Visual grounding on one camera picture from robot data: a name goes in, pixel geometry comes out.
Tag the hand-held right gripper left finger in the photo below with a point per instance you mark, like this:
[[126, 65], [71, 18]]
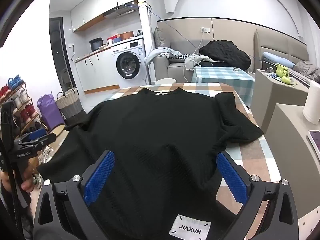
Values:
[[100, 177]]

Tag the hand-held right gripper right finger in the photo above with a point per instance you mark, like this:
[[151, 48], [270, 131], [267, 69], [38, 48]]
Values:
[[231, 177]]

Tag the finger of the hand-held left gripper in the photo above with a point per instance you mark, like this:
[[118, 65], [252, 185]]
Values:
[[37, 134], [45, 141]]

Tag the black knit sweater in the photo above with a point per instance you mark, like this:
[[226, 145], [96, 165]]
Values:
[[155, 135]]

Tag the white crumpled clothes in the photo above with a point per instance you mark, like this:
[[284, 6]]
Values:
[[193, 61]]

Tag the person's left hand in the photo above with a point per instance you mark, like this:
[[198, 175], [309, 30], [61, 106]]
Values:
[[27, 185]]

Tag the purple bag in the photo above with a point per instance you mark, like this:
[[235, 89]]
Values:
[[48, 112]]

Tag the brown checked tablecloth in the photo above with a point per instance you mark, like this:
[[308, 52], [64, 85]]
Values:
[[252, 157]]

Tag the shoe rack with shoes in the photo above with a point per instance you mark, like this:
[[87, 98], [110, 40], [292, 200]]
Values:
[[20, 105]]

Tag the woven laundry basket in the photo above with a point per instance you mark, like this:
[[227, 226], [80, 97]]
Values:
[[68, 105]]

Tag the beige low cabinet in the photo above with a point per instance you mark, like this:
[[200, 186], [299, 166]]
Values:
[[287, 142], [275, 100]]

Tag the dark door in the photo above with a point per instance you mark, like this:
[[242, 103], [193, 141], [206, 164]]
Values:
[[60, 55]]

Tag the white base cabinet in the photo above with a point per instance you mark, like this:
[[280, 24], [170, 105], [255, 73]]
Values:
[[97, 72]]

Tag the smartphone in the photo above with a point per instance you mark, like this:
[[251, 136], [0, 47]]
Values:
[[315, 140]]

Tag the teal checked table cover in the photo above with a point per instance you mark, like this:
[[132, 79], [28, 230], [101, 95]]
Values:
[[222, 77]]

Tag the black cooking pot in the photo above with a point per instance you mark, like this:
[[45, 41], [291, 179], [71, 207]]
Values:
[[96, 45]]

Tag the white paper towel roll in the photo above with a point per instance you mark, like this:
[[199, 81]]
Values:
[[312, 102]]

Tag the white washing machine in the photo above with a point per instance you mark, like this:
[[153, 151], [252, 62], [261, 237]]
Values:
[[130, 65]]

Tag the white round stool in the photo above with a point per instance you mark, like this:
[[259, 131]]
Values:
[[165, 81]]

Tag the green toy figure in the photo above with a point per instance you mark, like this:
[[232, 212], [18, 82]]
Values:
[[282, 72]]

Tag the red container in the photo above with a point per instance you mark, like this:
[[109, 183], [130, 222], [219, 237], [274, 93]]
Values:
[[113, 40]]

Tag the black quilted jacket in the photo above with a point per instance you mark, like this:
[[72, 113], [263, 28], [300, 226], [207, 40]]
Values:
[[225, 53]]

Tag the beige sofa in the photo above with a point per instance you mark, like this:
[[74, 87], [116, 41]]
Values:
[[162, 67]]

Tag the blue pillow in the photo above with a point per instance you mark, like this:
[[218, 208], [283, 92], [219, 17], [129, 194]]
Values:
[[277, 58]]

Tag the grey blanket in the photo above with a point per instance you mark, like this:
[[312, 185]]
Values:
[[306, 71]]

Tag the houndstooth cushion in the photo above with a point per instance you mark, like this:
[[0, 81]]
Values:
[[178, 57]]

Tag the orange pot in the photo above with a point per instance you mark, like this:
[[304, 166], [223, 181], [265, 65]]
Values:
[[126, 35]]

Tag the light blue cloth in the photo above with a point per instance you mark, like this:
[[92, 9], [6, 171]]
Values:
[[160, 53]]

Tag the steel range hood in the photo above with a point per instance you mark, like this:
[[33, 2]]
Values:
[[122, 10]]

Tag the grey pillow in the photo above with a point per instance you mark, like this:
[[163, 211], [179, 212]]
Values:
[[161, 38]]

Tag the white wall cabinets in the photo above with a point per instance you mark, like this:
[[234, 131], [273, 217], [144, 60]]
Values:
[[100, 5]]

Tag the white wall socket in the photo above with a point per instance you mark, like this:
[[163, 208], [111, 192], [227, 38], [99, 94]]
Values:
[[205, 29]]

